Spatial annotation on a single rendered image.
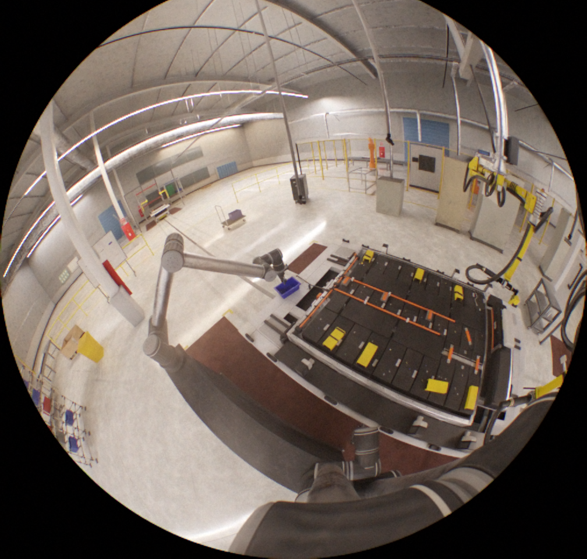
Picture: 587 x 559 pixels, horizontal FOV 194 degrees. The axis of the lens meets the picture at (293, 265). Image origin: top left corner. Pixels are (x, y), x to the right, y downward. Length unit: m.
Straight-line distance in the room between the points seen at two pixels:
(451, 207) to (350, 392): 4.93
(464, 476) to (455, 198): 5.24
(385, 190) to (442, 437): 5.06
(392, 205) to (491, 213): 2.99
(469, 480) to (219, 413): 1.37
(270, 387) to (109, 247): 6.66
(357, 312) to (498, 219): 4.98
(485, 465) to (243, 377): 2.36
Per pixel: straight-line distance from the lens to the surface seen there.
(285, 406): 2.17
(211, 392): 1.48
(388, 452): 2.28
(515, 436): 0.28
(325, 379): 1.27
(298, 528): 0.18
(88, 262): 4.30
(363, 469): 0.90
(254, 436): 1.31
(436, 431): 1.47
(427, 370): 1.31
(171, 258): 1.07
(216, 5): 10.22
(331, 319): 1.31
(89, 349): 5.49
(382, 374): 1.19
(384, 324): 1.32
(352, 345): 1.22
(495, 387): 1.55
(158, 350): 1.54
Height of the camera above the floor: 2.12
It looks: 39 degrees down
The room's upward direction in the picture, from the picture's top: 13 degrees counter-clockwise
